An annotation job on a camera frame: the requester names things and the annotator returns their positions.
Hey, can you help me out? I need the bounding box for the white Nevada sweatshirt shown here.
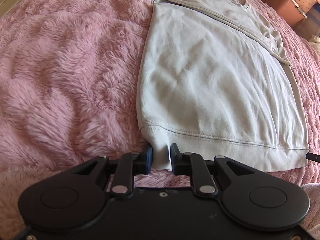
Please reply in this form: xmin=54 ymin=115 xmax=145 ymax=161
xmin=137 ymin=0 xmax=309 ymax=172

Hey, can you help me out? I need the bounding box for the white crumpled cloth at right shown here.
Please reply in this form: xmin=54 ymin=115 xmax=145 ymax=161
xmin=309 ymin=35 xmax=320 ymax=44

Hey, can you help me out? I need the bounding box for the blue transparent storage bin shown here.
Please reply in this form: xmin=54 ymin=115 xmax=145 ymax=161
xmin=292 ymin=3 xmax=320 ymax=40

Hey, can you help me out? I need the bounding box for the terracotta storage box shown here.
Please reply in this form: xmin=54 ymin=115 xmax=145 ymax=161
xmin=261 ymin=0 xmax=307 ymax=27

